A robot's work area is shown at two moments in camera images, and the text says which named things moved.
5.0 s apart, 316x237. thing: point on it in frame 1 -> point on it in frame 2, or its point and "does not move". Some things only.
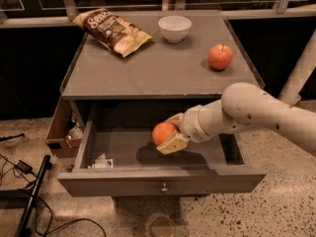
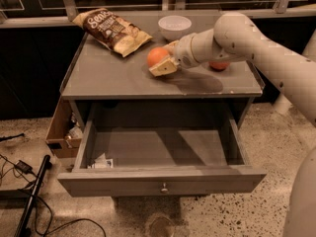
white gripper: (190, 122) -> (183, 53)
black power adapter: (24, 167) does not move
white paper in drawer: (102, 163) does not move
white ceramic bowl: (175, 29) does not move
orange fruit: (162, 132) -> (155, 55)
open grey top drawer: (110, 151) does not move
